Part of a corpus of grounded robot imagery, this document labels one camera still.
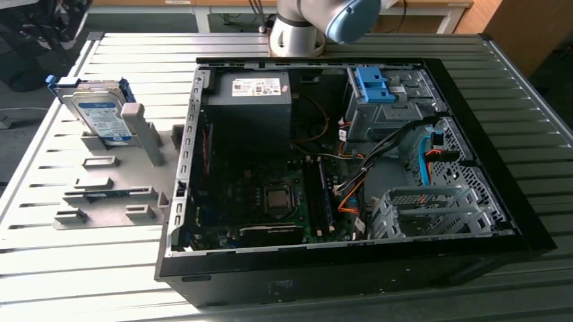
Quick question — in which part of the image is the red black twisted wire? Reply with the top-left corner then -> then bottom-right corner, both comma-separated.
202,123 -> 216,176

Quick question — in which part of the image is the green motherboard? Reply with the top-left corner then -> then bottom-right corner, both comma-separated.
192,156 -> 360,249

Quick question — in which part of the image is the white frame wooden desk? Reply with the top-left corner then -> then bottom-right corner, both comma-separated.
89,0 -> 476,34

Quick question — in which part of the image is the black office chair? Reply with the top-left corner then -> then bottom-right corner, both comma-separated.
18,0 -> 94,64

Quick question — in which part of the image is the black graphics card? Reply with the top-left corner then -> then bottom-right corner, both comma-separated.
240,223 -> 306,246

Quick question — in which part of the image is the hard disk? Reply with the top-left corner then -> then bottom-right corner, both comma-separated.
47,76 -> 138,146

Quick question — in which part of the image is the yellow wire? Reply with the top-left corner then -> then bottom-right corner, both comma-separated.
290,93 -> 330,144

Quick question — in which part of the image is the CPU socket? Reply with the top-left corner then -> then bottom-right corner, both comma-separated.
262,182 -> 297,215

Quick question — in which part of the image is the black RAM slot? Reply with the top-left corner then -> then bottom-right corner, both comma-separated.
302,156 -> 322,236

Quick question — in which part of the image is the grey parts rack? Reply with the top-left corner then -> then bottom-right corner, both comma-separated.
53,103 -> 188,231

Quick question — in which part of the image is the blue SATA wire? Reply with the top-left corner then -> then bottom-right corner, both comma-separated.
419,130 -> 444,187

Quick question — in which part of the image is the black wire bundle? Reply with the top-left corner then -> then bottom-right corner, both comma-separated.
333,125 -> 436,197

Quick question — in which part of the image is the silver CPU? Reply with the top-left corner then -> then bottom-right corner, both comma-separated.
268,190 -> 292,207

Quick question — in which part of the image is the grey power supply unit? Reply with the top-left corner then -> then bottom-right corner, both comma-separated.
209,70 -> 296,154

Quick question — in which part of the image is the dark blue RAM stick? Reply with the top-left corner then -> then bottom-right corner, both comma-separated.
85,191 -> 134,202

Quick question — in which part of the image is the coloured power wire black plug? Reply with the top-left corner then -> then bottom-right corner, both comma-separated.
423,149 -> 461,172

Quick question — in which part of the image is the orange red drive wire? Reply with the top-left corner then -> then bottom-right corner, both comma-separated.
338,119 -> 365,159

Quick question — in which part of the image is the brown wooden cabinet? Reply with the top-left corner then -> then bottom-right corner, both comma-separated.
456,0 -> 573,78

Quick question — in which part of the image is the grey black PSU wire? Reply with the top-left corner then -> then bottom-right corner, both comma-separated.
290,142 -> 360,159

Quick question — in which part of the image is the orange wire bundle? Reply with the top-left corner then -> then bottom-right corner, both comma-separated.
338,196 -> 360,214

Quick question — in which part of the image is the blue plastic cage latch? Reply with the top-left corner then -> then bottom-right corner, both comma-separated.
353,68 -> 400,104

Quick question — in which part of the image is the silver disk bay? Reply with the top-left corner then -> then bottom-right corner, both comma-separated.
369,184 -> 496,239

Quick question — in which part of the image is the silver drive cage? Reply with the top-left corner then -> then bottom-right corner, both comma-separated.
344,68 -> 449,144

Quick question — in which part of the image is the black PC case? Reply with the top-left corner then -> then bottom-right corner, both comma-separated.
154,56 -> 559,308

